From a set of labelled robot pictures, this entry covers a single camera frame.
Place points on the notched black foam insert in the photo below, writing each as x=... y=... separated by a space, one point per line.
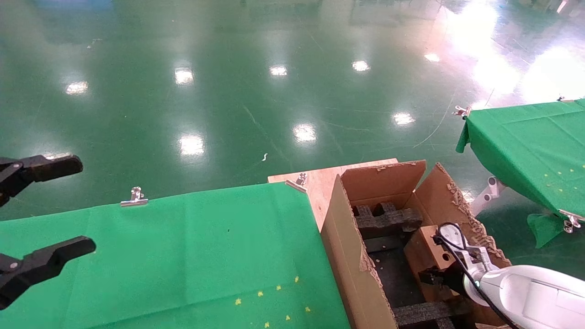
x=384 y=221

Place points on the large green table cloth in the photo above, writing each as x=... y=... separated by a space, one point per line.
x=160 y=256

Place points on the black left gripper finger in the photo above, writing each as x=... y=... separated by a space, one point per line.
x=50 y=167
x=50 y=260

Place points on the small green table cloth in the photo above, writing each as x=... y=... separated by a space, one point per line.
x=525 y=141

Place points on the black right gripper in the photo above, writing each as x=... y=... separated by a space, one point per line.
x=454 y=279

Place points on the small brown cardboard box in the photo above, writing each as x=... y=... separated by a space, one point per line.
x=425 y=251

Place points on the flat black foam strip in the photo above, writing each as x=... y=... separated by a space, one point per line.
x=384 y=244

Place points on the silver binder clip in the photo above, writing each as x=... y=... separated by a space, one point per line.
x=461 y=111
x=561 y=98
x=135 y=201
x=296 y=185
x=570 y=223

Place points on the silver camera mount bracket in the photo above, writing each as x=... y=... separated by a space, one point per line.
x=477 y=258

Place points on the white table leg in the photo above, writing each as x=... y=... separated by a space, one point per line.
x=486 y=196

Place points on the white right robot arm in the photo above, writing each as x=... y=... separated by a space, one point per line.
x=534 y=297

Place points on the large open cardboard carton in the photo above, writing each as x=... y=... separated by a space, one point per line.
x=347 y=256

